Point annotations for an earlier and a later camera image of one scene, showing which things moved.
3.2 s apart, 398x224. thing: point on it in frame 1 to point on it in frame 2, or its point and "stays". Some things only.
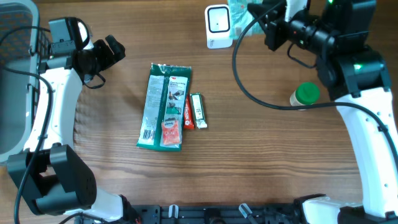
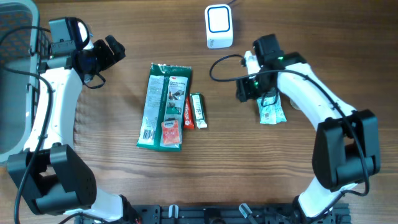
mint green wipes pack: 240,17 to 270,109
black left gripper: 112,58 stays
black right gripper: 266,20 to 250,91
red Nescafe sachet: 188,120 stays
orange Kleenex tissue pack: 171,131 stays
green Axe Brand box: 197,104 stays
